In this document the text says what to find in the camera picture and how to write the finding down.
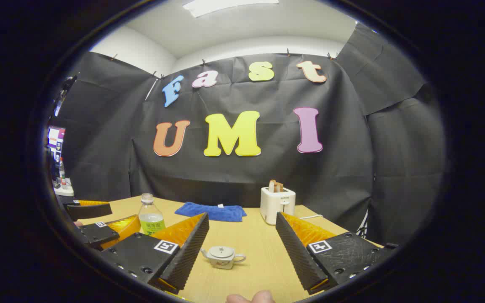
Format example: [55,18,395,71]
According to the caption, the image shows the computer monitor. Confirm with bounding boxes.
[48,126,66,162]

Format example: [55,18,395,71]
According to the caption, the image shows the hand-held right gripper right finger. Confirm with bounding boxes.
[275,212,399,295]

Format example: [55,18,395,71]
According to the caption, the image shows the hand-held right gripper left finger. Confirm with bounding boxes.
[99,213,210,294]

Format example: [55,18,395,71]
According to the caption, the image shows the white toaster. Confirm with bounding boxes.
[260,186,296,225]

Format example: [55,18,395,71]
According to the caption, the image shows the white ceramic teacup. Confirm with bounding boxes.
[200,246,246,270]

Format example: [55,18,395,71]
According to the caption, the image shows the green label water bottle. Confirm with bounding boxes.
[139,193,166,235]

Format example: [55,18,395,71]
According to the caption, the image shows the blue towel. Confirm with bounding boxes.
[175,202,247,222]

